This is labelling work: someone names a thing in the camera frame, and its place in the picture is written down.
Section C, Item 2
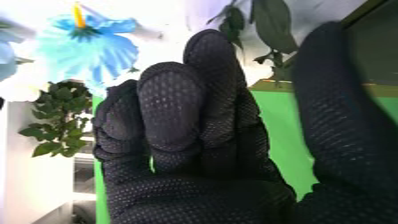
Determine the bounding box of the dark mat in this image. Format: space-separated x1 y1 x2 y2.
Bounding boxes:
341 0 398 87

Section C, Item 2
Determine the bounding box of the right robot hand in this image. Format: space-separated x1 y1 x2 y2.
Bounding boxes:
91 21 398 224

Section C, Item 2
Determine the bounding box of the green sprig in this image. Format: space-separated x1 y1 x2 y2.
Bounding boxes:
206 0 300 84
16 79 96 159

